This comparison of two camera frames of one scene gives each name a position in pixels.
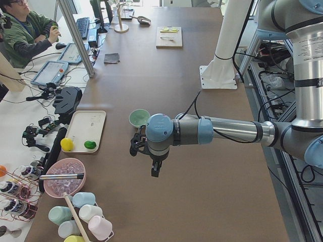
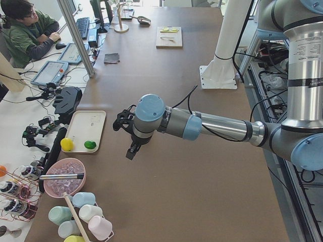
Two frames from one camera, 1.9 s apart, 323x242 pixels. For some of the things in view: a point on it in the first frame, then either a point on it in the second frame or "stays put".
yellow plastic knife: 168,31 stays put
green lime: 90,144 stays put
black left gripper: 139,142 → 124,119
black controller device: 67,100 stays put
